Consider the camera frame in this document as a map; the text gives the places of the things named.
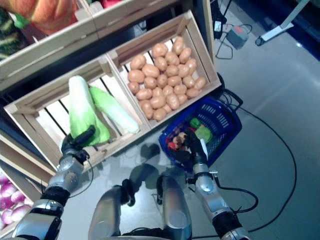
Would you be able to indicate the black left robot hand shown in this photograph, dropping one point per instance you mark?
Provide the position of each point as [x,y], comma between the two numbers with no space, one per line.
[75,146]

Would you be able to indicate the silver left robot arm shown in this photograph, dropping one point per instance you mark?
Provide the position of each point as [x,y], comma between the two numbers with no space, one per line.
[67,172]

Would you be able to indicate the purple onions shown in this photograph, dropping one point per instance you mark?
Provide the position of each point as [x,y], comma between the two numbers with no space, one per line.
[6,231]

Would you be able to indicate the black power adapter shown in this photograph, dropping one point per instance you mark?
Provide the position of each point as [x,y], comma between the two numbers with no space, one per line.
[218,26]

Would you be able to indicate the wooden potato crate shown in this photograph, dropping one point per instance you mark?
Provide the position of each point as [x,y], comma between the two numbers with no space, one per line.
[202,50]

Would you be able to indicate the grey robot pelvis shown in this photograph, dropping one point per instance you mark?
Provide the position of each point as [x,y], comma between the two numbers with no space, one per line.
[145,236]

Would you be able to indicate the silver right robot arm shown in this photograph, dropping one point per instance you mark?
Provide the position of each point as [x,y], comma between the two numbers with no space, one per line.
[212,195]

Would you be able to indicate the silver left robot leg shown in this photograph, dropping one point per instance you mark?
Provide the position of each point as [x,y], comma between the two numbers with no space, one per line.
[107,215]

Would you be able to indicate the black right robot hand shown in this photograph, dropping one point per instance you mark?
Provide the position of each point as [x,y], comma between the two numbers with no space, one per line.
[193,150]

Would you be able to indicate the white desk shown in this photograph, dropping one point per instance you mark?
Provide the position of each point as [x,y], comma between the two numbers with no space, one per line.
[275,31]

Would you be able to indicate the wooden pumpkin crate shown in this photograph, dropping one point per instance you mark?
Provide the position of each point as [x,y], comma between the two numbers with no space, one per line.
[50,47]

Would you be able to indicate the oblong orange striped pumpkin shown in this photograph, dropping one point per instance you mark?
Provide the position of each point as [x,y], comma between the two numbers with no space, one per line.
[50,12]

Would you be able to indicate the blue plastic shopping basket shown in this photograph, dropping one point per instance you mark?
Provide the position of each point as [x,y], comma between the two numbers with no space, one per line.
[220,117]

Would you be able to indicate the green bell pepper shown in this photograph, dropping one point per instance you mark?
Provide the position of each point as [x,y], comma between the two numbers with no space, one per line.
[195,123]

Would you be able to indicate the green white napa cabbage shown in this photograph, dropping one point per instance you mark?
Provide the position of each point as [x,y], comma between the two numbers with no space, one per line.
[115,110]
[205,133]
[80,105]

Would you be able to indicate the small brown potato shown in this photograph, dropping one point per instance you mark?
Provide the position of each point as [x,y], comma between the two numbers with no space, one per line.
[180,138]

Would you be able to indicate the grey power box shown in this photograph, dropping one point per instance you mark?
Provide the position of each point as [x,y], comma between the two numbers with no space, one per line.
[237,35]

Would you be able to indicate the wooden slatted cabbage crate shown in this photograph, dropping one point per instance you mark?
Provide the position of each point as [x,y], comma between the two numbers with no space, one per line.
[30,130]

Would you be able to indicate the wooden display shelf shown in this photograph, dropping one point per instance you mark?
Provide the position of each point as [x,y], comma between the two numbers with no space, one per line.
[208,25]

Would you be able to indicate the red tomato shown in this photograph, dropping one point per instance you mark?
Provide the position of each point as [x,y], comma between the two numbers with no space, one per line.
[172,146]

